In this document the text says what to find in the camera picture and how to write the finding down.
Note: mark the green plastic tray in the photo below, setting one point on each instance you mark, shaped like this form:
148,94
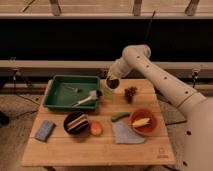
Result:
60,98

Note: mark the wooden table board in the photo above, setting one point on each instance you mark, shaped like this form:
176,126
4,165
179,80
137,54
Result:
85,150

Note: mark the grey blue cloth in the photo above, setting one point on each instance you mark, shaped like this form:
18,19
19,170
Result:
125,135

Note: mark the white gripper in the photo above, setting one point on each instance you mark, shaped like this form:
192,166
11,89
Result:
112,78

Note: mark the orange bowl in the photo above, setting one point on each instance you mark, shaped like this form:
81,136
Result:
145,130

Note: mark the white cup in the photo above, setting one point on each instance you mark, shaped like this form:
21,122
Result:
112,83

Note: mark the green cucumber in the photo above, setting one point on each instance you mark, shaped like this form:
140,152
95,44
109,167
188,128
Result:
119,116

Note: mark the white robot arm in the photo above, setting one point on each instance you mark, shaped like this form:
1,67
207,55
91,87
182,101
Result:
197,108

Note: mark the light green cup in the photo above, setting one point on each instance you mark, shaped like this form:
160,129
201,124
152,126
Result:
107,93

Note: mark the metal fork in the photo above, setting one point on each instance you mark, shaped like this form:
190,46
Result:
73,89

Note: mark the white dish brush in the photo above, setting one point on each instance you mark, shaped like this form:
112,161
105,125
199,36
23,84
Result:
93,95

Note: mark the blue sponge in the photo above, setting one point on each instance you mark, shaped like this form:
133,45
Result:
45,130

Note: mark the dark plate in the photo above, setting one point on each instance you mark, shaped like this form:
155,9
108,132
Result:
71,117

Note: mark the orange round fruit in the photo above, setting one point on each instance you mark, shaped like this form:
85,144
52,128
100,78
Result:
96,128

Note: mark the yellow corn cob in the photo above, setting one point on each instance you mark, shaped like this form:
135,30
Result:
140,122

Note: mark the layered cake slice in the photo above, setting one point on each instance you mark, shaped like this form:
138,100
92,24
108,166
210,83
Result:
77,123

